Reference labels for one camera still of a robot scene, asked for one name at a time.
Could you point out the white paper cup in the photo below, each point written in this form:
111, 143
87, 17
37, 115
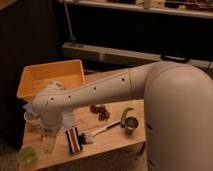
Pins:
31, 119

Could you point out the bunch of dark grapes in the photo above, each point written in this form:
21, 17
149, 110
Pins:
101, 111

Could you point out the small metal cup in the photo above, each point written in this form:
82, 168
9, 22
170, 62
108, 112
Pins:
131, 123

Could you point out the blue sponge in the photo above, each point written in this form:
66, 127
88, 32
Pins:
28, 108

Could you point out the grey wall shelf rail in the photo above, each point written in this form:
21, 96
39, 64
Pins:
108, 55

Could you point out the striped whiteboard eraser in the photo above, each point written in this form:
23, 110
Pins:
73, 140

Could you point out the upper wooden shelf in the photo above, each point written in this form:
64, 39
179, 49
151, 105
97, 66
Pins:
128, 7

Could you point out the yellow plastic bin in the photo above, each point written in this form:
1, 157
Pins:
35, 77

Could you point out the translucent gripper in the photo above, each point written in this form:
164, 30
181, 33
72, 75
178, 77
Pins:
48, 141

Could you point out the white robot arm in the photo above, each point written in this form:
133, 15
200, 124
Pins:
178, 110

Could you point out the green plastic cup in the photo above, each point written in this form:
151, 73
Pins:
27, 156

